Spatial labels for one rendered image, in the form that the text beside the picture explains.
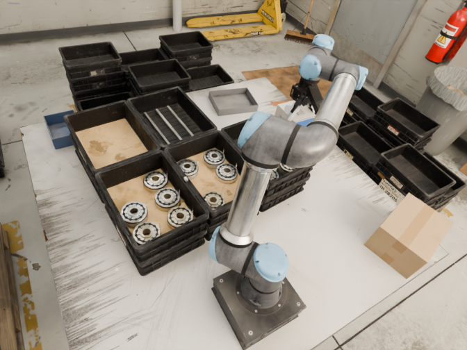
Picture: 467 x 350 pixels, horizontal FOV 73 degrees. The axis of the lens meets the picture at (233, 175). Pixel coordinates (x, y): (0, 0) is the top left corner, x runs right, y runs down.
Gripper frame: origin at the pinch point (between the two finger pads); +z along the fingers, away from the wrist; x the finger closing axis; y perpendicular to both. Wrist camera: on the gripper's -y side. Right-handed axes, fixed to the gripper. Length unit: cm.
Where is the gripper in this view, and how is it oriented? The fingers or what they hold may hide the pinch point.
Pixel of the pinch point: (300, 119)
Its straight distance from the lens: 142.2
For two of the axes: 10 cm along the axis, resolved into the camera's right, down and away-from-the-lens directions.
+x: -8.6, 3.0, -4.2
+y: -4.9, -6.9, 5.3
